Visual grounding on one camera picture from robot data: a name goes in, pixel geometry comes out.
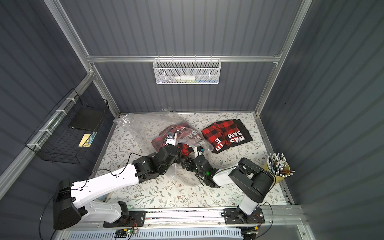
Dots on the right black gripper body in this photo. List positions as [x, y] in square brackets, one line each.
[190, 163]

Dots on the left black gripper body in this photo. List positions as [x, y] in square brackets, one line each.
[174, 148]

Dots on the red plaid printed shirt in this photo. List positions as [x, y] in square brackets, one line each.
[223, 135]

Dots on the clear plastic vacuum bag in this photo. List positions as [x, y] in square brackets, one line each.
[144, 127]

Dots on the black shirt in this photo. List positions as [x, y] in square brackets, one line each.
[237, 141]

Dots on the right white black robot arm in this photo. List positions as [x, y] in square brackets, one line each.
[250, 178]

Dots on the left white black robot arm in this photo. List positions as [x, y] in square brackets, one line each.
[70, 198]

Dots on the yellow notepad in basket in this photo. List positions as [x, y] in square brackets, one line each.
[86, 141]

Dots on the white vented panel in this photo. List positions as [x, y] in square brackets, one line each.
[221, 233]

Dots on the yellow cup of pens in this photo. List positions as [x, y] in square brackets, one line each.
[278, 166]

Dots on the black box in basket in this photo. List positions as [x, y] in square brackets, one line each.
[87, 119]

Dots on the white bottle in basket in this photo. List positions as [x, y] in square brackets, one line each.
[187, 79]

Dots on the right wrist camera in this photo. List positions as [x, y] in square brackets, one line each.
[199, 151]

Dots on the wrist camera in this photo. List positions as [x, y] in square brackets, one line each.
[171, 139]
[199, 151]

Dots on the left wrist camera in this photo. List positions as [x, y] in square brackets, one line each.
[171, 139]

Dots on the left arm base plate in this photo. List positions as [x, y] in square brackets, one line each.
[130, 219]

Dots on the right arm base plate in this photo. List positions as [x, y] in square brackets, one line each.
[235, 216]

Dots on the black wire wall basket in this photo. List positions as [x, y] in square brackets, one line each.
[55, 141]

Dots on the white wire mesh basket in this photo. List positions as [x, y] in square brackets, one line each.
[206, 73]

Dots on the aluminium front rail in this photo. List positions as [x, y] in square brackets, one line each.
[101, 212]

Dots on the aluminium frame back crossbar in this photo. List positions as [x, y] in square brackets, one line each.
[150, 59]

